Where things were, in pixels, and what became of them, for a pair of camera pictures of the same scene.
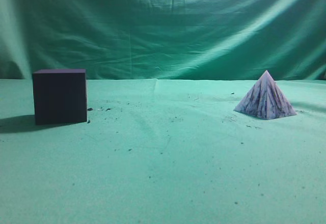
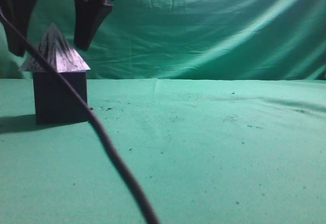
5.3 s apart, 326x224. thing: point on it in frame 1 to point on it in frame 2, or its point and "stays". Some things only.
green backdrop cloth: [164, 29] stays
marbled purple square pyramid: [265, 100] to [57, 52]
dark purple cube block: [60, 95] stays
